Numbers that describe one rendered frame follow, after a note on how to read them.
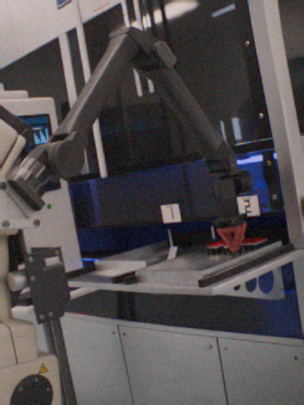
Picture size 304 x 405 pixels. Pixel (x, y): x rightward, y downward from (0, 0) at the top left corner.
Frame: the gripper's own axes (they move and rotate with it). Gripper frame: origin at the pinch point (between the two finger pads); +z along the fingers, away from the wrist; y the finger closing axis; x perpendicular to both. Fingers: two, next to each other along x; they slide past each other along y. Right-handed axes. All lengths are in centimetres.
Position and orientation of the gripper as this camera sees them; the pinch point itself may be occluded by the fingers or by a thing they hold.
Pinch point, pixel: (235, 249)
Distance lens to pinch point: 163.7
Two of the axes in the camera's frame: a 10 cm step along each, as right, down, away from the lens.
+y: 5.4, -1.5, 8.3
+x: -8.2, 1.2, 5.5
